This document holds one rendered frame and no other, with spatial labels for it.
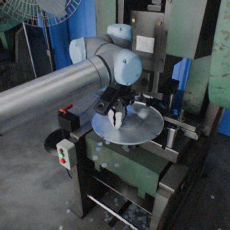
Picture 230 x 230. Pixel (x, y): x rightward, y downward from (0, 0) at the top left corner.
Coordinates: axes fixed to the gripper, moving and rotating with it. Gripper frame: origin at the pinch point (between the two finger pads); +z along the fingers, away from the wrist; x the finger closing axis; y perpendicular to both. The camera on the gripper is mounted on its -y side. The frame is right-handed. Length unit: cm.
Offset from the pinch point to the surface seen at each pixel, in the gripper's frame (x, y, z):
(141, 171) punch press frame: -12.1, 2.2, 18.3
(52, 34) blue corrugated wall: 209, 136, 17
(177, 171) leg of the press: -24.3, 8.0, 15.4
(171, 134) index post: -17.7, 12.1, 2.6
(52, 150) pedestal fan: 84, 22, 77
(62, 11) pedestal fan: 68, 40, -31
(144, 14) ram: 1.4, 17.7, -36.4
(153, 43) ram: -3.5, 17.6, -27.6
